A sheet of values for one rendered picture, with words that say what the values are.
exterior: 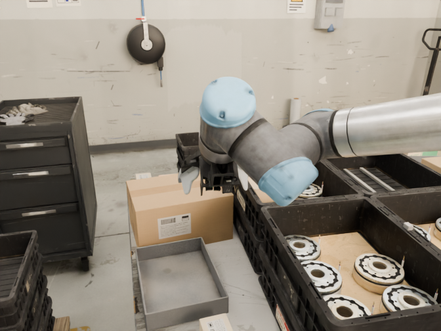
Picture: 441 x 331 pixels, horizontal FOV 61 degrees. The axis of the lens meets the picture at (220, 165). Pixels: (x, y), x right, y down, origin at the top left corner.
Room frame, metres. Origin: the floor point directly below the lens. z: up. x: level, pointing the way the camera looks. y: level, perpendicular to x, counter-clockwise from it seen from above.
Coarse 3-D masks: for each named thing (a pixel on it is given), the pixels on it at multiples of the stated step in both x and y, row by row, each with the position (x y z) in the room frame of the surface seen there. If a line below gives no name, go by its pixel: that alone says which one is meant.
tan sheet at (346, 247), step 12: (324, 240) 0.82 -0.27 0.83; (336, 240) 0.82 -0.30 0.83; (348, 240) 0.82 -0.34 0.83; (360, 240) 0.82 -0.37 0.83; (324, 252) 0.77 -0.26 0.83; (336, 252) 0.77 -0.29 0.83; (348, 252) 0.77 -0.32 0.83; (360, 252) 0.77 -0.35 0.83; (372, 252) 0.77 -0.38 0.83; (336, 264) 0.73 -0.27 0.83; (348, 264) 0.73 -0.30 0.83; (348, 276) 0.68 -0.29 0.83; (348, 288) 0.64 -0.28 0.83; (360, 288) 0.64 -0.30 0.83; (360, 300) 0.61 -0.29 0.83; (372, 300) 0.61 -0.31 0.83
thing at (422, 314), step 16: (272, 208) 0.82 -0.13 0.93; (272, 224) 0.74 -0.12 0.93; (400, 224) 0.74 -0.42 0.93; (416, 240) 0.67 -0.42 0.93; (288, 256) 0.62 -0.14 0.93; (432, 256) 0.62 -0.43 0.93; (304, 272) 0.57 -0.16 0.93; (304, 288) 0.54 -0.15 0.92; (320, 304) 0.49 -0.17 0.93; (320, 320) 0.47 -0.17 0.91; (336, 320) 0.45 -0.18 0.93; (352, 320) 0.45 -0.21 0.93; (368, 320) 0.45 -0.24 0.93; (384, 320) 0.45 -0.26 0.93; (400, 320) 0.46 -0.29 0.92; (416, 320) 0.46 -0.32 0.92; (432, 320) 0.47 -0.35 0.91
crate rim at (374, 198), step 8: (400, 192) 0.90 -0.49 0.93; (408, 192) 0.90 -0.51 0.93; (416, 192) 0.90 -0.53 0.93; (424, 192) 0.90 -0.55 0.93; (432, 192) 0.91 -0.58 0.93; (440, 192) 0.91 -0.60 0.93; (376, 200) 0.86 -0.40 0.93; (384, 208) 0.82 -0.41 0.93; (392, 216) 0.78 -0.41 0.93; (416, 232) 0.71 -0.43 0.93; (424, 240) 0.67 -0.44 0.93; (432, 248) 0.65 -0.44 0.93
